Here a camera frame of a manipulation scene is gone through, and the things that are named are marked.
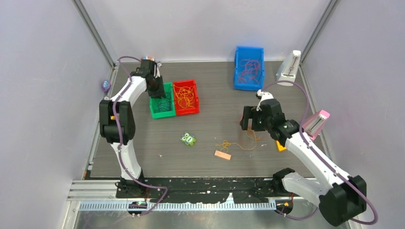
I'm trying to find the yellow triangle toy right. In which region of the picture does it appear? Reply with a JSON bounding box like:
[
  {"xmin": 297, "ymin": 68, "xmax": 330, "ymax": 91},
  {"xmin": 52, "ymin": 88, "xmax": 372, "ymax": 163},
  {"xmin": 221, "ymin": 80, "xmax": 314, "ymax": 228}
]
[{"xmin": 276, "ymin": 141, "xmax": 287, "ymax": 152}]

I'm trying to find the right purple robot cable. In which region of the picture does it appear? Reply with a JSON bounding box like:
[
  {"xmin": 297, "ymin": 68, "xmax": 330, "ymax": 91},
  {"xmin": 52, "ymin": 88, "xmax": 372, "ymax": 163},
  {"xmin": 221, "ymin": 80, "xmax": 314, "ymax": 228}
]
[{"xmin": 262, "ymin": 80, "xmax": 379, "ymax": 226}]

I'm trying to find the small clown figurine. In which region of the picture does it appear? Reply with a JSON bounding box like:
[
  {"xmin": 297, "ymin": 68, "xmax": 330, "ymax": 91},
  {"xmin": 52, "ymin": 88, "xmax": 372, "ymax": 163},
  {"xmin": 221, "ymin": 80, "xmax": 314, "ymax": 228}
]
[{"xmin": 142, "ymin": 56, "xmax": 155, "ymax": 61}]

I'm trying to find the red plastic bin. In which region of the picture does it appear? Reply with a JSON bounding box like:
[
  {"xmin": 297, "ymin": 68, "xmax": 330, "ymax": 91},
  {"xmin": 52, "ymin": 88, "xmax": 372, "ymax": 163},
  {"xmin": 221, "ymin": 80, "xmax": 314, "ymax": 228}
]
[{"xmin": 172, "ymin": 79, "xmax": 200, "ymax": 116}]

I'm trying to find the pink metronome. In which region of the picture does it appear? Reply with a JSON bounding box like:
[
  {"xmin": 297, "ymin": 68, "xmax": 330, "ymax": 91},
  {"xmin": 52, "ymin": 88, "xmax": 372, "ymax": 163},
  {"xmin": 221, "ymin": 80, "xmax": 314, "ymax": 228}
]
[{"xmin": 302, "ymin": 110, "xmax": 330, "ymax": 141}]

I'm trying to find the white metronome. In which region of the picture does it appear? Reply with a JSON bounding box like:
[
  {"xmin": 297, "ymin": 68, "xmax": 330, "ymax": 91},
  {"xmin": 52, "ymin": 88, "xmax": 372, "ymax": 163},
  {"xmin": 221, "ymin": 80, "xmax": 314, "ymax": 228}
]
[{"xmin": 276, "ymin": 50, "xmax": 301, "ymax": 86}]

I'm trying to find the blue plastic bin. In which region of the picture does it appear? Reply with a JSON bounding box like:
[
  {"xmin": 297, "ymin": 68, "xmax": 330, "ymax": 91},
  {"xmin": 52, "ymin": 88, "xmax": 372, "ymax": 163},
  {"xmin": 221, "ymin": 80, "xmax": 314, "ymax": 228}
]
[{"xmin": 234, "ymin": 46, "xmax": 265, "ymax": 91}]

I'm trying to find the green frog toy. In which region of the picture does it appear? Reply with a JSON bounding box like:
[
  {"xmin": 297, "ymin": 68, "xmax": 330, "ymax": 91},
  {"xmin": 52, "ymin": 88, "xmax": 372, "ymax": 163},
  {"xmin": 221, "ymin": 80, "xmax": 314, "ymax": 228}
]
[{"xmin": 180, "ymin": 132, "xmax": 196, "ymax": 146}]

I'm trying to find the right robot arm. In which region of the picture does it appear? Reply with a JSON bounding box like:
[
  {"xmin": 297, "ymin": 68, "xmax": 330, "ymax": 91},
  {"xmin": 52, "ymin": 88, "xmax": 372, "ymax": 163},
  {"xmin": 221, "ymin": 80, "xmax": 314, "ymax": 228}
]
[{"xmin": 240, "ymin": 98, "xmax": 367, "ymax": 226}]

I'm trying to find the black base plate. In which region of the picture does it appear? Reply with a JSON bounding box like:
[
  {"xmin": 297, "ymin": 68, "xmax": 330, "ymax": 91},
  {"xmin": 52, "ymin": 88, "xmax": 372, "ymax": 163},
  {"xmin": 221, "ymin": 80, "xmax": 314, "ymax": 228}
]
[{"xmin": 115, "ymin": 177, "xmax": 297, "ymax": 204}]

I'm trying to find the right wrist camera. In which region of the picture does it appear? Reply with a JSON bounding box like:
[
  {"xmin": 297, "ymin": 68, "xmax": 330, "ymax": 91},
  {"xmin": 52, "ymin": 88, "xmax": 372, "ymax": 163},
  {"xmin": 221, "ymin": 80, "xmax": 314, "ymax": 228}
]
[{"xmin": 256, "ymin": 90, "xmax": 274, "ymax": 111}]

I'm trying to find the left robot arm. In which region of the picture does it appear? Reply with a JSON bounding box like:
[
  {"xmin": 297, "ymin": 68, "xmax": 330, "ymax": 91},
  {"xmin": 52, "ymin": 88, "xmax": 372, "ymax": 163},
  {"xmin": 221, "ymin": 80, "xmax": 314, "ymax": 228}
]
[{"xmin": 99, "ymin": 57, "xmax": 166, "ymax": 198}]

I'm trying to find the green plastic bin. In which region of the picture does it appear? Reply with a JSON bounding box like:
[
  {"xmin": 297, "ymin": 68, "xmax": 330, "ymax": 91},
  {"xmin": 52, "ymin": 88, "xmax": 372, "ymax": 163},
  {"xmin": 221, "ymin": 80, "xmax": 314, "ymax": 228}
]
[{"xmin": 149, "ymin": 82, "xmax": 176, "ymax": 119}]

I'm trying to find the wooden block front centre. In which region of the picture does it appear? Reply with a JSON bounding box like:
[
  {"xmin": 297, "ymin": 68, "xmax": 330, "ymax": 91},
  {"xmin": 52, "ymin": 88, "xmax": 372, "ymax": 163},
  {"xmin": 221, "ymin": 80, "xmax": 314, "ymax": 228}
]
[{"xmin": 214, "ymin": 150, "xmax": 232, "ymax": 161}]

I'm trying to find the purple round toy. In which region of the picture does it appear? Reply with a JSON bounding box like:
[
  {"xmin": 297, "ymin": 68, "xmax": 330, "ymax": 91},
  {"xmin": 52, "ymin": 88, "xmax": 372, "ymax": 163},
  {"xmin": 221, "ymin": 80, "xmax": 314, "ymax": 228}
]
[{"xmin": 102, "ymin": 80, "xmax": 111, "ymax": 92}]

